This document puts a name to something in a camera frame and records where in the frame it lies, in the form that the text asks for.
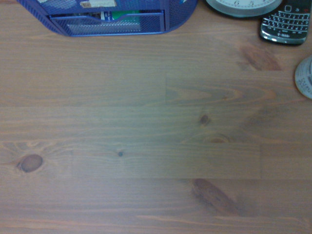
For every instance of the blue mesh desk organizer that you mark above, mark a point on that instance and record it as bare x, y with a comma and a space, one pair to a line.
109, 24

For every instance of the green white card pack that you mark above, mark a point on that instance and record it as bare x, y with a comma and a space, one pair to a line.
119, 15

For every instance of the black keypad mobile phone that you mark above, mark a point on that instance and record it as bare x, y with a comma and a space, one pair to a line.
285, 23

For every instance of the round white wall clock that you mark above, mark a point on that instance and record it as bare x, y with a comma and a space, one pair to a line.
243, 7

